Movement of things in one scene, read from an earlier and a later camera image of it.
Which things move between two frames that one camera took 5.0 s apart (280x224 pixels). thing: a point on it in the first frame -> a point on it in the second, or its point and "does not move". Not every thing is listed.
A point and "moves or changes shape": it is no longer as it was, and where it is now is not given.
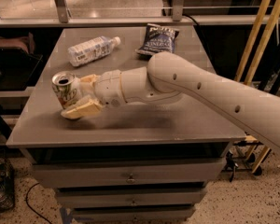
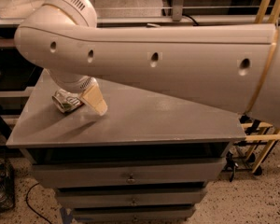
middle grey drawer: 128,198 does not move
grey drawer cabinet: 149,161 does not move
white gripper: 109,88 -> 78,85
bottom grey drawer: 133,215 does not move
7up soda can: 65,88 moves or changes shape
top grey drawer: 128,173 does not move
